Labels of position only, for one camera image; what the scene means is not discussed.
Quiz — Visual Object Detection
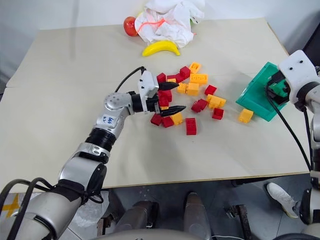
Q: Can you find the long red toy block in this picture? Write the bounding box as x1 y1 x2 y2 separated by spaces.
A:
185 117 198 136

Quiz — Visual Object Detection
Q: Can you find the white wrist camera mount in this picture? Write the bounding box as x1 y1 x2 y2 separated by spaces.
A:
136 70 160 114
277 49 319 105

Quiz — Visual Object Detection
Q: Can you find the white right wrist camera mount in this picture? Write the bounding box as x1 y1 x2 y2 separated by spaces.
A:
277 49 319 105

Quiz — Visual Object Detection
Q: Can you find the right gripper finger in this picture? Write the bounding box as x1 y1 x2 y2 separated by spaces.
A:
270 93 289 106
267 70 283 85

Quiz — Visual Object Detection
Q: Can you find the teal plastic bin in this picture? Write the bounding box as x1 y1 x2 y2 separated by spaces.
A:
235 61 289 123

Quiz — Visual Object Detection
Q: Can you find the green toy block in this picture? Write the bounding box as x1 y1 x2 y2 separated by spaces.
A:
271 79 288 98

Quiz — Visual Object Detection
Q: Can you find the white shoe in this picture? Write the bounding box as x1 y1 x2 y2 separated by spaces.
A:
265 182 300 219

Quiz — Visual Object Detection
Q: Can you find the black shoulder cable bundle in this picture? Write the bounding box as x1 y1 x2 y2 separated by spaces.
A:
0 177 55 240

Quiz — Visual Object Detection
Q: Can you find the yellow banana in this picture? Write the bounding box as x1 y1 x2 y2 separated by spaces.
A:
142 40 182 58

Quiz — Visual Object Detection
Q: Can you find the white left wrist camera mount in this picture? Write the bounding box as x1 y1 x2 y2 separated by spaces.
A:
136 70 160 114

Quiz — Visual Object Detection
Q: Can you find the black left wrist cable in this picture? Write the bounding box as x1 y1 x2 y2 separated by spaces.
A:
114 65 147 93

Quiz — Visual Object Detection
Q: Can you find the dark rounded grey shape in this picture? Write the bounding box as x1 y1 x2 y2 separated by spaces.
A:
116 200 160 236
184 191 213 240

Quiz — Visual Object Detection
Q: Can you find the red apple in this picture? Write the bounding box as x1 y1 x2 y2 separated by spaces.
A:
123 16 140 38

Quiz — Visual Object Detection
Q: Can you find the long yellow toy block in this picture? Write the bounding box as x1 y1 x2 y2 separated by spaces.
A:
189 73 209 85

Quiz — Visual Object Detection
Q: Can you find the crumpled white plastic bag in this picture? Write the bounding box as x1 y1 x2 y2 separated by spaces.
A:
134 0 206 49

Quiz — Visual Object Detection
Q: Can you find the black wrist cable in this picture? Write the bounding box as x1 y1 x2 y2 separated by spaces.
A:
114 65 147 93
264 83 313 172

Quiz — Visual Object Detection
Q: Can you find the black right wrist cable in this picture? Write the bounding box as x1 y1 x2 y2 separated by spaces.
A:
264 83 313 172

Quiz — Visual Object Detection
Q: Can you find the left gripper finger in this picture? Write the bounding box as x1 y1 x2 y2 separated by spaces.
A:
157 82 180 92
159 105 187 118

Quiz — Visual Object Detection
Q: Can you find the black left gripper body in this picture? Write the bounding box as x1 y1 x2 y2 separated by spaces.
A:
146 93 162 114

